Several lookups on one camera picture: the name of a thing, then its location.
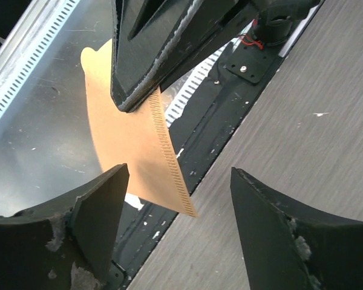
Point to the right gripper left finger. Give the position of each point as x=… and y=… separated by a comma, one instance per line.
x=66, y=242

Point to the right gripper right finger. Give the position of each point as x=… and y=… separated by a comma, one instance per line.
x=290, y=245

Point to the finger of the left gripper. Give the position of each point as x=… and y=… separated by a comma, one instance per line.
x=156, y=42

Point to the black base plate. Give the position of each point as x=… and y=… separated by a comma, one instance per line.
x=204, y=115

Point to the white slotted cable duct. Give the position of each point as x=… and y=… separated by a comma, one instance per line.
x=30, y=40

